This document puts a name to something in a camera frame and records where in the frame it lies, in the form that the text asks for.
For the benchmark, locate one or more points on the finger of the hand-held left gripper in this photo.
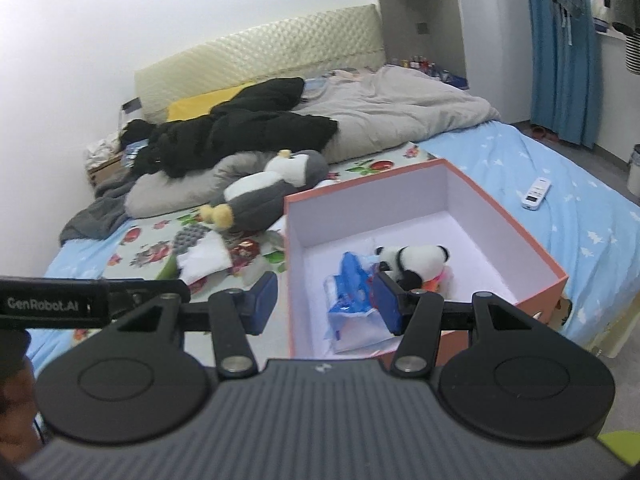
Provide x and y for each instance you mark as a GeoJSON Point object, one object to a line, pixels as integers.
{"type": "Point", "coordinates": [150, 287]}

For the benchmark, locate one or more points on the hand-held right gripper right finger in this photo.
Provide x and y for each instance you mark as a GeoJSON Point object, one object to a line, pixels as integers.
{"type": "Point", "coordinates": [387, 305]}

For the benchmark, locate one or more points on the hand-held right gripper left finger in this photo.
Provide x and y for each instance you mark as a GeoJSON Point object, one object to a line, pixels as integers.
{"type": "Point", "coordinates": [262, 302]}

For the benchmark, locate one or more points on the white translucent plastic bag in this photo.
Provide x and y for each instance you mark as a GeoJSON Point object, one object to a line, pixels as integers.
{"type": "Point", "coordinates": [357, 335]}

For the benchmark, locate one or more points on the blue face mask pack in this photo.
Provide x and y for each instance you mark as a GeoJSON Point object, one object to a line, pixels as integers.
{"type": "Point", "coordinates": [352, 280]}

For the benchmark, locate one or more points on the panda plush toy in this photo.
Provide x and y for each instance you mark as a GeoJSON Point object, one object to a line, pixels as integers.
{"type": "Point", "coordinates": [417, 260]}

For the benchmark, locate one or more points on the pink cardboard box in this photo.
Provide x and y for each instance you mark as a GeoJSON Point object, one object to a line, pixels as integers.
{"type": "Point", "coordinates": [500, 240]}

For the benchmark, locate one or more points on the person's left hand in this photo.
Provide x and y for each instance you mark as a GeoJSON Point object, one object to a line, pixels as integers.
{"type": "Point", "coordinates": [17, 402]}

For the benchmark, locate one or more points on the white crumpled cloth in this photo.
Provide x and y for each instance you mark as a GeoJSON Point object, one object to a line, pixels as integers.
{"type": "Point", "coordinates": [205, 260]}

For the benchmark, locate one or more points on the dark grey cloth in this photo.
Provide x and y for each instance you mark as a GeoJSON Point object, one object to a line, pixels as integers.
{"type": "Point", "coordinates": [95, 215]}

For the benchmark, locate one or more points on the grey pillow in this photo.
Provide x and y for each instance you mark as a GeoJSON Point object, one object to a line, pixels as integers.
{"type": "Point", "coordinates": [170, 195]}

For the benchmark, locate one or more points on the grey penguin plush toy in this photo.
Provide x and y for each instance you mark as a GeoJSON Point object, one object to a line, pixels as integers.
{"type": "Point", "coordinates": [265, 190]}

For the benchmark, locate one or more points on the brown bedside box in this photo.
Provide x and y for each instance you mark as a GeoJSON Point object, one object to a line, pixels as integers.
{"type": "Point", "coordinates": [102, 167]}

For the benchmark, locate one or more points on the black clothing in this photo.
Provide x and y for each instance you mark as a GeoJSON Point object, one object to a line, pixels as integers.
{"type": "Point", "coordinates": [240, 130]}

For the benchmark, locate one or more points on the white remote control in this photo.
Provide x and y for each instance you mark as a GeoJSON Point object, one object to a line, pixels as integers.
{"type": "Point", "coordinates": [536, 194]}

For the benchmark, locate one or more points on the yellow pillow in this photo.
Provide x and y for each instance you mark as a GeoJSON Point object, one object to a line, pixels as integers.
{"type": "Point", "coordinates": [200, 105]}

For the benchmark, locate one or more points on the grey quilt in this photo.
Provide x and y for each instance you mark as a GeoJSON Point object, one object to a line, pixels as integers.
{"type": "Point", "coordinates": [400, 110]}

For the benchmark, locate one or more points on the light blue bed sheet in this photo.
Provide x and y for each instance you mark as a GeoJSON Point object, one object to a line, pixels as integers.
{"type": "Point", "coordinates": [580, 220]}

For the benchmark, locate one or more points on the red slippers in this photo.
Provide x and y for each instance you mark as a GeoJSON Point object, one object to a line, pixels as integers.
{"type": "Point", "coordinates": [545, 133]}

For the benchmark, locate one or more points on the row of small colourful items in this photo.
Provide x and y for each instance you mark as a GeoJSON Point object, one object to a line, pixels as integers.
{"type": "Point", "coordinates": [430, 67]}

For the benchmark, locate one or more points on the cream quilted headboard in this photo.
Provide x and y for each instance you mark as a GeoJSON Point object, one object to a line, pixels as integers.
{"type": "Point", "coordinates": [260, 50]}

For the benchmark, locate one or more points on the lime green object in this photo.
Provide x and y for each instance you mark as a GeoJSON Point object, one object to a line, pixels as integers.
{"type": "Point", "coordinates": [620, 452]}

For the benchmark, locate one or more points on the white trash bin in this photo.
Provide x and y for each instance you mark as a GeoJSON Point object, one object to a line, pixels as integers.
{"type": "Point", "coordinates": [635, 170]}

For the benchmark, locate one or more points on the blue curtain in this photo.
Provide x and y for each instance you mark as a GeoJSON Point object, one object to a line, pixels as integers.
{"type": "Point", "coordinates": [562, 60]}

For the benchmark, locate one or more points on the hanging dark striped garment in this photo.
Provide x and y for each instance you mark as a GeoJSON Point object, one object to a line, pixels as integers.
{"type": "Point", "coordinates": [625, 0]}

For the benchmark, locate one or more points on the black wall socket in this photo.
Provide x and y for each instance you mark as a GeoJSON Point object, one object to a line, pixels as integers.
{"type": "Point", "coordinates": [131, 106]}

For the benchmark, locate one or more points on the cream bed frame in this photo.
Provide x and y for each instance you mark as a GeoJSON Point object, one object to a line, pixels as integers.
{"type": "Point", "coordinates": [615, 335]}

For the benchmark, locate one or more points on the wall switch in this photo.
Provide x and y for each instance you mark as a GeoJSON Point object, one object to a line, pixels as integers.
{"type": "Point", "coordinates": [422, 28]}

